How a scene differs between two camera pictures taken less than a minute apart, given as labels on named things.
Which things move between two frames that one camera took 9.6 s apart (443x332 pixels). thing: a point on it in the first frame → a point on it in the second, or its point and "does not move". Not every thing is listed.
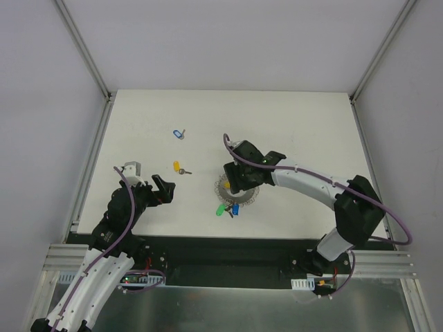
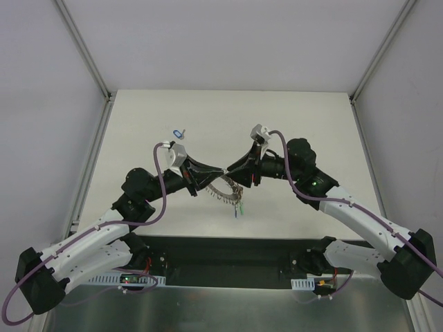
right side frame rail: (369, 158) does not move
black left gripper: (151, 194) → (190, 178)
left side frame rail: (73, 225) does not move
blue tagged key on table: (178, 134) does not move
